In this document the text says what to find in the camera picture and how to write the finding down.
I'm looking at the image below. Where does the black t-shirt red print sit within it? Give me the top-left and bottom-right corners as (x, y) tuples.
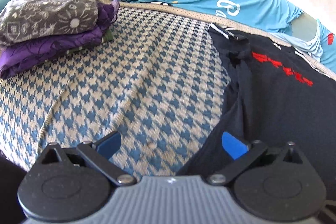
(178, 25), (335, 200)

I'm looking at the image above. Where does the blue houndstooth mattress cover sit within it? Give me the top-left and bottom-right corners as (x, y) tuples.
(0, 2), (336, 180)

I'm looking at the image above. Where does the purple folded cloth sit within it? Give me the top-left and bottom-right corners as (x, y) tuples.
(1, 0), (120, 79)

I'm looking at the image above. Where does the grey patterned folded cloth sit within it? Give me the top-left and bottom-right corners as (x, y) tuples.
(1, 0), (98, 47)

